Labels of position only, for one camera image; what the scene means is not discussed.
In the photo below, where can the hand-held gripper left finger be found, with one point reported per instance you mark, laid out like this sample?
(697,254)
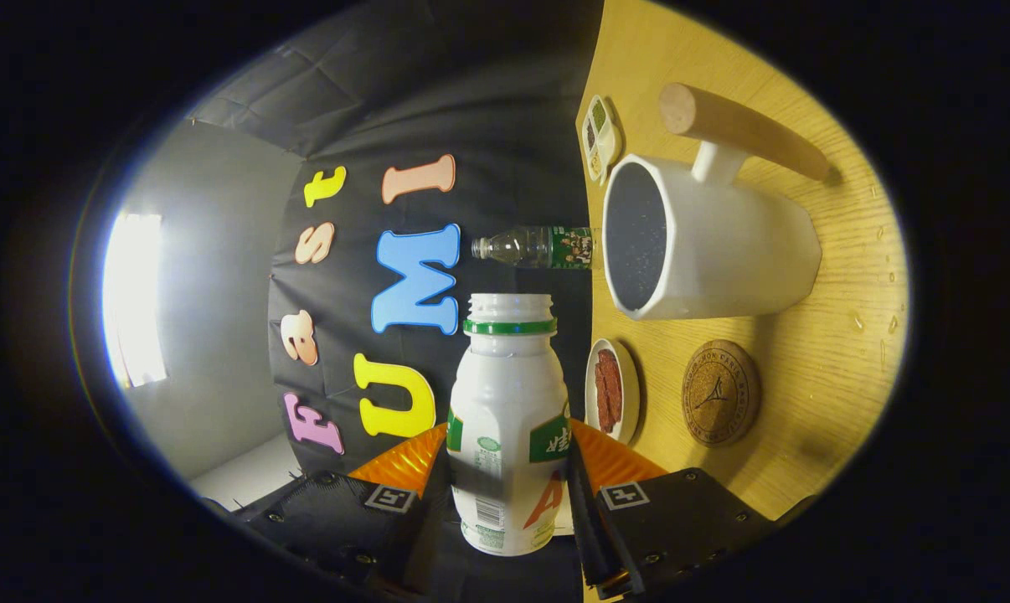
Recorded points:
(346,519)

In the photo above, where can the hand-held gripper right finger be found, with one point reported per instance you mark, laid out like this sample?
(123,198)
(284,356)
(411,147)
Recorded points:
(681,519)

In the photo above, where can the round cork coaster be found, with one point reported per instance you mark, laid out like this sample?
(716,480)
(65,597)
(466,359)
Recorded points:
(720,392)

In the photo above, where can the white juice bottle green label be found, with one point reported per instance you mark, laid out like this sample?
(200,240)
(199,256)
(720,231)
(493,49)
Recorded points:
(505,402)

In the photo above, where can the clear plastic water bottle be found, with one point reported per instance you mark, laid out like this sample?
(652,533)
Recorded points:
(530,246)

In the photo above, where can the round white plate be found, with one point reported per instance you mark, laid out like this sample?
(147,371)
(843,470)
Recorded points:
(629,394)

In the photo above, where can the red meat strips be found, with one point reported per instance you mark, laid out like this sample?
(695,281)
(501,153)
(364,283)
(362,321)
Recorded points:
(610,389)

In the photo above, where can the wooden table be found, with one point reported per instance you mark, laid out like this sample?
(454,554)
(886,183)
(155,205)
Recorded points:
(832,360)

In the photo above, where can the white divided tray with beans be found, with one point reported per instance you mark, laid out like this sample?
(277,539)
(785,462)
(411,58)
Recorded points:
(601,138)

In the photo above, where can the black backdrop cloth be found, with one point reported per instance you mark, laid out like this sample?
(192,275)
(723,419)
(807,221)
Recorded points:
(471,100)

